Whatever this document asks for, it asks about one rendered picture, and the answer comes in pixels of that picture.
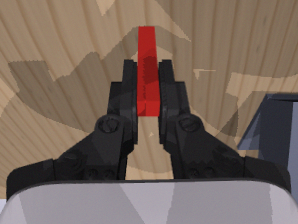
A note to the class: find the red rectangular peg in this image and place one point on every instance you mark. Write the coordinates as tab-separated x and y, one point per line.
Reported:
148	96

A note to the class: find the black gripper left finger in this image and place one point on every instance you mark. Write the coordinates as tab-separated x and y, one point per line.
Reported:
102	155

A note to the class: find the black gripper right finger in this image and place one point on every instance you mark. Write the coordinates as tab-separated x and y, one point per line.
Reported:
200	154

